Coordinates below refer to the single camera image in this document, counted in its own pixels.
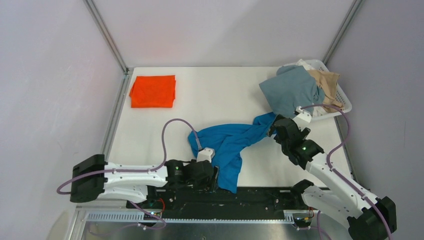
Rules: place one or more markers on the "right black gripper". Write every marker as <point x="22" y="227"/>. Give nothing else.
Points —
<point x="304" y="132"/>

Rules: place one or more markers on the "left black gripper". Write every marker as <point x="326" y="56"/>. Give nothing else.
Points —
<point x="209" y="183"/>

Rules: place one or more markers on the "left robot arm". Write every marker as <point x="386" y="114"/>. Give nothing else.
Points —
<point x="95" y="178"/>

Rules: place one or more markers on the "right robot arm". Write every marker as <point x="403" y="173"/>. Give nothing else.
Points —
<point x="365" y="215"/>

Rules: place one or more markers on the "grey blue t shirt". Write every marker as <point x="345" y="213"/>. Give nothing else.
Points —
<point x="292" y="87"/>

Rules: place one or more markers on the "beige t shirt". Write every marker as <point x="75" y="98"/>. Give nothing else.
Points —
<point x="328" y="82"/>

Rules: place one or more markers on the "white laundry basket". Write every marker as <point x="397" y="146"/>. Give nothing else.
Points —
<point x="340" y="96"/>

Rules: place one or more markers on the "folded orange t shirt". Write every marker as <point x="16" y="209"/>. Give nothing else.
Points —
<point x="153" y="91"/>

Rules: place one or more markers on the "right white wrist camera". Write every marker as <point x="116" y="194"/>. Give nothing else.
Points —
<point x="302" y="118"/>

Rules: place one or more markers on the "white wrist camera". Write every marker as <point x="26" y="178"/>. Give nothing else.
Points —
<point x="205" y="154"/>
<point x="302" y="118"/>

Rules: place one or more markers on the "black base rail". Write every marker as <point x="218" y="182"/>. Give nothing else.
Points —
<point x="248" y="203"/>

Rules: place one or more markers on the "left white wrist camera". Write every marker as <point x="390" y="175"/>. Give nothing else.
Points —
<point x="205" y="154"/>

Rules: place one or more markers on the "aluminium frame rail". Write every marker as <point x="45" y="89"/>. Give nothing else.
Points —
<point x="132" y="224"/>

